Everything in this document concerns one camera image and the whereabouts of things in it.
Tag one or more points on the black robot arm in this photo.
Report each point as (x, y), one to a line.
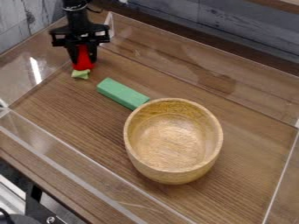
(77, 20)

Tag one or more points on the clear acrylic tray enclosure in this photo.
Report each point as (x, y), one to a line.
(61, 129)

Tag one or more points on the black metal bracket with bolt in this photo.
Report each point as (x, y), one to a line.
(36, 210)

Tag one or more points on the green rectangular block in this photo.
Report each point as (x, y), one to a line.
(121, 94)

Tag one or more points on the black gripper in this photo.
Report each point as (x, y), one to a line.
(92, 36)

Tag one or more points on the red plush strawberry toy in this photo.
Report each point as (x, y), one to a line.
(83, 66)

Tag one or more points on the wooden bowl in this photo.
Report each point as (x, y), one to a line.
(173, 139)

